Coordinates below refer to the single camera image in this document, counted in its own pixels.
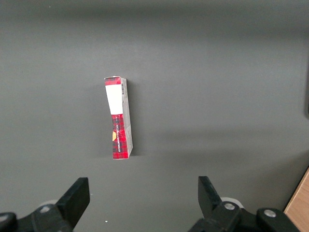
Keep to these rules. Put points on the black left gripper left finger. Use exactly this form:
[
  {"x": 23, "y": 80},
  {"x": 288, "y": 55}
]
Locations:
[{"x": 65, "y": 210}]

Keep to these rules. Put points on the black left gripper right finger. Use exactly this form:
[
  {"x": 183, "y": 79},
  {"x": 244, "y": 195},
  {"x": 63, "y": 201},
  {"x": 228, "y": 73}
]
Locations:
[{"x": 217, "y": 215}]

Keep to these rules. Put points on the oak wooden drawer cabinet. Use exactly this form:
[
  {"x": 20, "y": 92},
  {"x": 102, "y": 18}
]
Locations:
[{"x": 299, "y": 207}]

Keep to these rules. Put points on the red tartan carton box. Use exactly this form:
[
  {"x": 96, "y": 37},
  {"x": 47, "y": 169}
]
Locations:
[{"x": 119, "y": 120}]

